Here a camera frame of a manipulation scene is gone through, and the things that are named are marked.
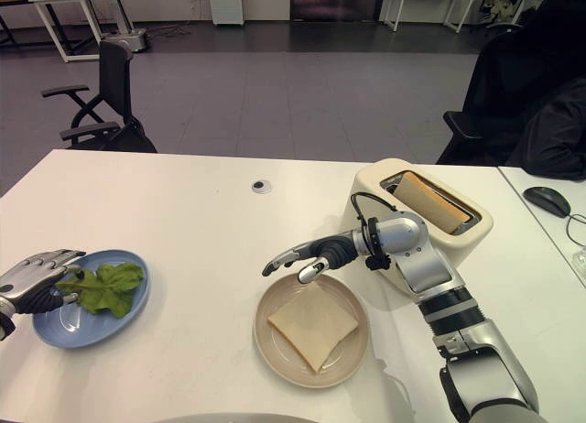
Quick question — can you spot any bread slice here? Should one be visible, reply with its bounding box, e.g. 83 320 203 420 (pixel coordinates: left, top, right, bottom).
266 284 361 375
394 172 472 235

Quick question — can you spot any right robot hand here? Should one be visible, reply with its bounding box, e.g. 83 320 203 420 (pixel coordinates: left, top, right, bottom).
261 230 368 285

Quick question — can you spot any green lettuce leaf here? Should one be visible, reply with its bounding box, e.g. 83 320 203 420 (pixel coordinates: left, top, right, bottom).
55 262 145 320

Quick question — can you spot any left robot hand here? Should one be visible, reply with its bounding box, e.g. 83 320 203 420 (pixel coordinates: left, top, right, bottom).
0 248 88 316

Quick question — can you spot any black computer mouse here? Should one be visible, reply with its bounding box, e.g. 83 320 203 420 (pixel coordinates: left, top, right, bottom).
522 185 574 220

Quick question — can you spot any black mouse cable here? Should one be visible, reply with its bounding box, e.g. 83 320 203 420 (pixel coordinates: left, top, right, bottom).
564 211 586 249

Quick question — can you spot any blue plate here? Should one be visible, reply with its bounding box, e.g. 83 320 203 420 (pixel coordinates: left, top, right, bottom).
32 249 151 350

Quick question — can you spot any beige plate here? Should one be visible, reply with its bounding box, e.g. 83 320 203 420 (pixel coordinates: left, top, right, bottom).
254 274 371 390

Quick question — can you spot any cream toaster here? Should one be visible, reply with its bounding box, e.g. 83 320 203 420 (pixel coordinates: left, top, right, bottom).
343 157 494 301

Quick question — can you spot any black jacket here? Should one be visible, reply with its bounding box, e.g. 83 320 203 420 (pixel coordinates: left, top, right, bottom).
506 76 586 182

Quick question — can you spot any black office chair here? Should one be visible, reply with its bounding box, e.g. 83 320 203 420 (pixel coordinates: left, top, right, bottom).
40 38 159 155
436 0 586 166

